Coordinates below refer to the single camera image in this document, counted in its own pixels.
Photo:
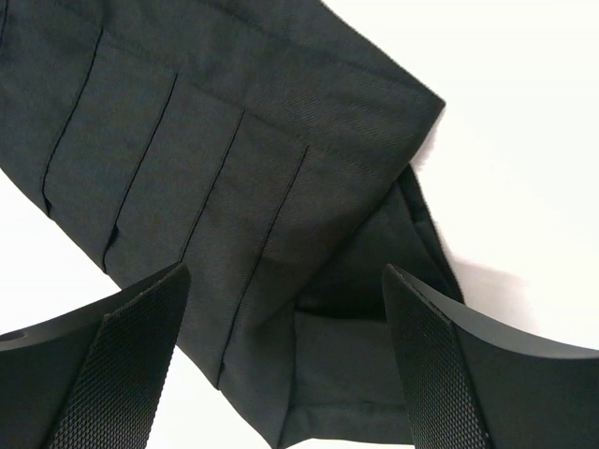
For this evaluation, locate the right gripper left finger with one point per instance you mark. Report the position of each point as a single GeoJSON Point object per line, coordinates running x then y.
{"type": "Point", "coordinates": [93, 377]}

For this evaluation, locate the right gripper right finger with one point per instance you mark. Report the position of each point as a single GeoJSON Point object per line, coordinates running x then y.
{"type": "Point", "coordinates": [470, 381]}

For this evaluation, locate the black pleated skirt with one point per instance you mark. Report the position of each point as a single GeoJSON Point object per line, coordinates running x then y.
{"type": "Point", "coordinates": [266, 145]}

